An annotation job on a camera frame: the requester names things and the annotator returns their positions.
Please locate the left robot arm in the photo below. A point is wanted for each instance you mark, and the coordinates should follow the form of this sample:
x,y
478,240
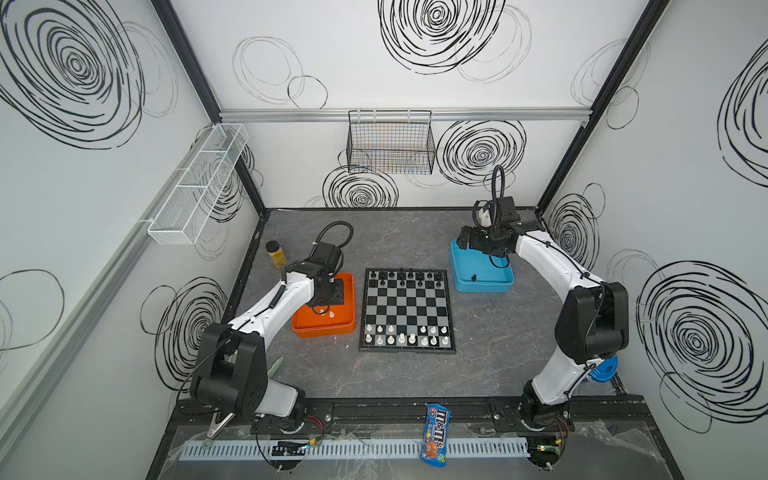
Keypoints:
x,y
231,374

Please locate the black wire basket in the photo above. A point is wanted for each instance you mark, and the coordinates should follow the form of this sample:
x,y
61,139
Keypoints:
x,y
390,141

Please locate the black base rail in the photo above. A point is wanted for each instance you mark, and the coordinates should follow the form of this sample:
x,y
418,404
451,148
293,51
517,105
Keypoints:
x,y
485,416

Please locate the blue plastic tray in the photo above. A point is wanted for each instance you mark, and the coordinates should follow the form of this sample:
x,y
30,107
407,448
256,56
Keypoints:
x,y
476,272

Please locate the white slotted cable duct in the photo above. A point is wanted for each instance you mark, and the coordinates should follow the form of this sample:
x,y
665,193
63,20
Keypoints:
x,y
350,449

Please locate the white mesh wall shelf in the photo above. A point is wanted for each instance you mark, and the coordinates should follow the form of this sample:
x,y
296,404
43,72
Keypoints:
x,y
206,191

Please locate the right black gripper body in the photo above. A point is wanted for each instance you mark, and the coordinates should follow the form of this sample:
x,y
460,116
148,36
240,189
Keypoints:
x,y
475,240

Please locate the blue lidded plastic container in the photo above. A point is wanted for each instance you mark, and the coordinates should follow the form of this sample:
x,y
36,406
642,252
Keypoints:
x,y
605,371

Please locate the M&M's candy bag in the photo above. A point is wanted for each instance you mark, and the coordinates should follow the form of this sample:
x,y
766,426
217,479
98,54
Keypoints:
x,y
434,440

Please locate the yellow jar black lid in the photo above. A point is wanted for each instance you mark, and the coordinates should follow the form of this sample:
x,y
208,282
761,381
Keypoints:
x,y
276,254

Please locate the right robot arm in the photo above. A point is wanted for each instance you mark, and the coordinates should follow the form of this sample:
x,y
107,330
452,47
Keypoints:
x,y
593,322

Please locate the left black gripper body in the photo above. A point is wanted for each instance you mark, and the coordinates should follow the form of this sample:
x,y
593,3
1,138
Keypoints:
x,y
324,294

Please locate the orange plastic tray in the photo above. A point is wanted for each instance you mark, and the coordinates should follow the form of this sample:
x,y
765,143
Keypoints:
x,y
338,318

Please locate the black white chess board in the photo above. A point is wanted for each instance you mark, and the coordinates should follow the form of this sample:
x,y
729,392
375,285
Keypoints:
x,y
407,310

